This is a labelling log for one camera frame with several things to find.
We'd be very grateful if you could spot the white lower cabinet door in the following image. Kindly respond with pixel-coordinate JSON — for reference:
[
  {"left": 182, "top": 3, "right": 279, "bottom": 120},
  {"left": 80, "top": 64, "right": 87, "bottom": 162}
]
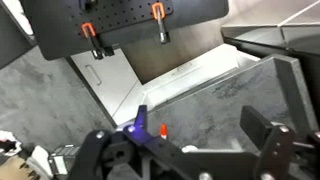
[{"left": 71, "top": 49, "right": 138, "bottom": 116}]

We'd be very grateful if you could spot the orange handled clamp left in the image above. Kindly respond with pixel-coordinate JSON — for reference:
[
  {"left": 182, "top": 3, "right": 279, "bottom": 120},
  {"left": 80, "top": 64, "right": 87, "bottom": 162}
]
[{"left": 81, "top": 22, "right": 103, "bottom": 60}]

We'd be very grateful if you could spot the orange capped marker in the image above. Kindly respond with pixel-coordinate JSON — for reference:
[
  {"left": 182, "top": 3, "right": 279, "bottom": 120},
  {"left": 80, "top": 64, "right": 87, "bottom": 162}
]
[{"left": 160, "top": 123, "right": 168, "bottom": 139}]

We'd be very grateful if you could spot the brown paper bag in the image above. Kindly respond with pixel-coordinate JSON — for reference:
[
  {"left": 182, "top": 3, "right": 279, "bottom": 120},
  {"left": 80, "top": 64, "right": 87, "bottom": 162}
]
[{"left": 0, "top": 156, "right": 41, "bottom": 180}]

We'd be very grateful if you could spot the crumpled plastic wrapper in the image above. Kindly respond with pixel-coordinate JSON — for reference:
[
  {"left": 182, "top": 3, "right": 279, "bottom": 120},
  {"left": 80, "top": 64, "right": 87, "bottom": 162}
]
[{"left": 0, "top": 130, "right": 22, "bottom": 157}]

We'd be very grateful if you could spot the orange handled clamp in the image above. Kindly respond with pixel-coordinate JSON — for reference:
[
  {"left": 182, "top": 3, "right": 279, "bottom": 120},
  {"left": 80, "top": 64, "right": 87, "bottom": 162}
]
[
  {"left": 81, "top": 22, "right": 103, "bottom": 60},
  {"left": 152, "top": 2, "right": 168, "bottom": 44}
]

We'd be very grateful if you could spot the small black box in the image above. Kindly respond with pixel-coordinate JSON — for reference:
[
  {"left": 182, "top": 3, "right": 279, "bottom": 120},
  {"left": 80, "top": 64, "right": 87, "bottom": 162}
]
[{"left": 48, "top": 144, "right": 80, "bottom": 176}]

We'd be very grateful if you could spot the black perforated mounting board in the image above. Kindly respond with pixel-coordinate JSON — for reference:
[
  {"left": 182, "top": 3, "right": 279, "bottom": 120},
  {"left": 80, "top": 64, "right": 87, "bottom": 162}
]
[{"left": 19, "top": 0, "right": 229, "bottom": 60}]

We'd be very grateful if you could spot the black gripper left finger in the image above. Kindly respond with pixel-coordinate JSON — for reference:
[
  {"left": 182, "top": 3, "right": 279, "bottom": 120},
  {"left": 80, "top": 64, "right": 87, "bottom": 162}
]
[{"left": 122, "top": 105, "right": 154, "bottom": 145}]

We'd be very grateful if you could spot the orange handled clamp right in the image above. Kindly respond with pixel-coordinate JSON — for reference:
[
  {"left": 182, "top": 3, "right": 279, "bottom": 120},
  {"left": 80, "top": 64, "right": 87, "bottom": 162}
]
[{"left": 152, "top": 2, "right": 168, "bottom": 44}]

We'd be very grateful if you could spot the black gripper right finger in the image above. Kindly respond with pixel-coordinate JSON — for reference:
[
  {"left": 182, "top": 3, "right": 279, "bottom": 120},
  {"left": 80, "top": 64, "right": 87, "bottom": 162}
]
[{"left": 240, "top": 106, "right": 273, "bottom": 144}]

